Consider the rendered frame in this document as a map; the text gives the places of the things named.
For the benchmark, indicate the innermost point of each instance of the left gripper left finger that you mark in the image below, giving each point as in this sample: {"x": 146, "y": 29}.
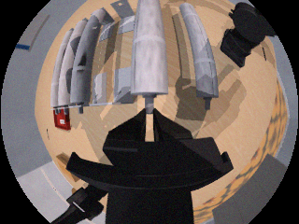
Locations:
{"x": 131, "y": 128}

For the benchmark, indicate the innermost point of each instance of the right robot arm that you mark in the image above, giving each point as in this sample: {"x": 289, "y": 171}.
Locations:
{"x": 247, "y": 23}

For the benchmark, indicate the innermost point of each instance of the brown cardboard box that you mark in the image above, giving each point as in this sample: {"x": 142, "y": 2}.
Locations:
{"x": 62, "y": 161}

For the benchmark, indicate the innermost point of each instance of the red rectangular tray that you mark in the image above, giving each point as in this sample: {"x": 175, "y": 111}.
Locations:
{"x": 62, "y": 121}

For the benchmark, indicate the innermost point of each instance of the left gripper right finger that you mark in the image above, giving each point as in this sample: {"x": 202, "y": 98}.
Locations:
{"x": 167, "y": 129}

